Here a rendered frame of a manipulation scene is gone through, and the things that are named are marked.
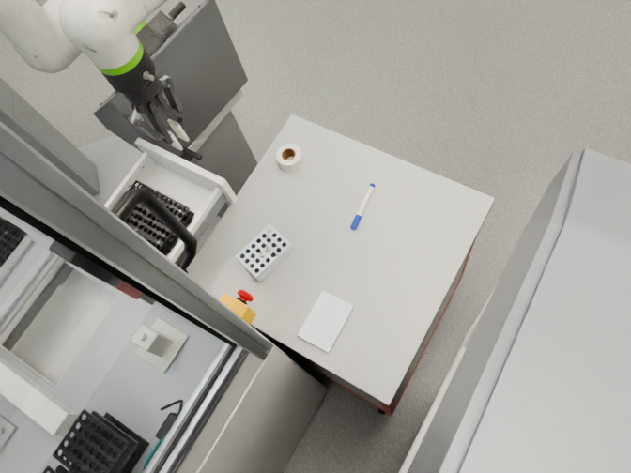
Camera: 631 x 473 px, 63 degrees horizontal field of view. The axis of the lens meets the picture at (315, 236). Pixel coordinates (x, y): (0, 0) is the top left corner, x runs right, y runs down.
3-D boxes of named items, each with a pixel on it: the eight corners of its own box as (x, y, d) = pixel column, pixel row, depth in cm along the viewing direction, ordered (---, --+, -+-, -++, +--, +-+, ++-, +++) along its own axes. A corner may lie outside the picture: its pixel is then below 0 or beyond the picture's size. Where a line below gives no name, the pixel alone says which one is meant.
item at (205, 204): (153, 162, 141) (144, 151, 136) (227, 200, 133) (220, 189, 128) (62, 285, 131) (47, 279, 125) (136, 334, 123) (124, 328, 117)
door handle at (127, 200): (193, 239, 71) (127, 172, 53) (208, 248, 70) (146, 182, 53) (174, 269, 70) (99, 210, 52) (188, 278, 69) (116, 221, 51)
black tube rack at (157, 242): (146, 190, 138) (135, 179, 132) (198, 218, 132) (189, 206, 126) (97, 260, 132) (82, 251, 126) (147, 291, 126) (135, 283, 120)
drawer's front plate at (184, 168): (155, 158, 144) (137, 136, 133) (238, 199, 134) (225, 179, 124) (151, 162, 143) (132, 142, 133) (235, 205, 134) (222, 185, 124)
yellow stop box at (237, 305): (234, 297, 122) (224, 289, 115) (258, 312, 120) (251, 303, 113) (223, 315, 121) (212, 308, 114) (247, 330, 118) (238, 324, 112)
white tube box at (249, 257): (272, 229, 136) (269, 222, 133) (294, 249, 133) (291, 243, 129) (238, 261, 134) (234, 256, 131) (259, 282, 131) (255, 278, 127)
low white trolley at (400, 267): (326, 219, 219) (291, 114, 149) (462, 284, 199) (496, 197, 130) (253, 338, 204) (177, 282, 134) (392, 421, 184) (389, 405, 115)
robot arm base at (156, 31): (184, 19, 151) (168, 2, 148) (201, 4, 138) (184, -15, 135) (125, 81, 144) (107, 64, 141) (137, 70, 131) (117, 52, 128)
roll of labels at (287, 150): (277, 154, 145) (273, 146, 141) (300, 148, 144) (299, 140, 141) (281, 175, 142) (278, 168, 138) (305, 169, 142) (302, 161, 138)
